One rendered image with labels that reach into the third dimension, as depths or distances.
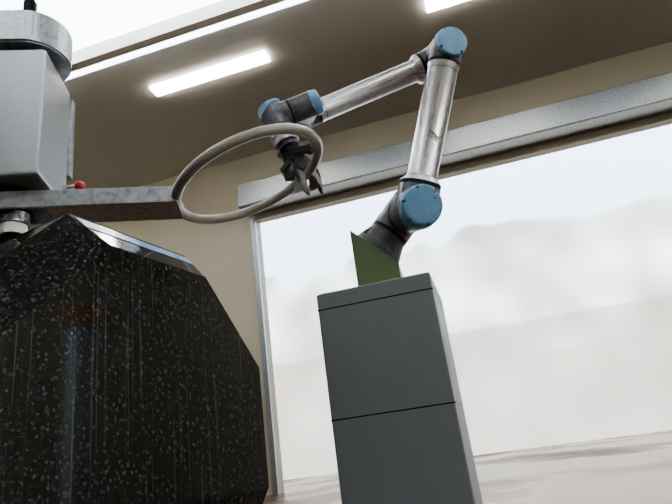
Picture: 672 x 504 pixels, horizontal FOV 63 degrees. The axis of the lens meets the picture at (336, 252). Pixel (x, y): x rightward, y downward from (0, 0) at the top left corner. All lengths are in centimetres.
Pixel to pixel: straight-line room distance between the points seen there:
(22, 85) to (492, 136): 506
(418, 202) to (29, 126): 120
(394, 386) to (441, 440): 21
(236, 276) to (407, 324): 499
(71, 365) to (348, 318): 107
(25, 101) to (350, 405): 132
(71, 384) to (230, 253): 587
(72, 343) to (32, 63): 108
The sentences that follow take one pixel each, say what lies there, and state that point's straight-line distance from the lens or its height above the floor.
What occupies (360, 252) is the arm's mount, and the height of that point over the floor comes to 100.
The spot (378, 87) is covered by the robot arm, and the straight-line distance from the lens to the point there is 216.
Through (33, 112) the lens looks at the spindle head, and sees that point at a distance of 180.
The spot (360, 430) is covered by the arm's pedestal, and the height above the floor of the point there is 38.
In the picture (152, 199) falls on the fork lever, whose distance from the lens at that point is 163.
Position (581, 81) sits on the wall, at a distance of 694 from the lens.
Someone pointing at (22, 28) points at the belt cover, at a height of 163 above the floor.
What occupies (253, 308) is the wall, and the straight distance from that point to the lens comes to 649.
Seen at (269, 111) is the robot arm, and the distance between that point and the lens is 194.
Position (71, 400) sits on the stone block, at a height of 46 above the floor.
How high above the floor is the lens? 33
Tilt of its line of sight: 20 degrees up
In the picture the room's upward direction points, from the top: 8 degrees counter-clockwise
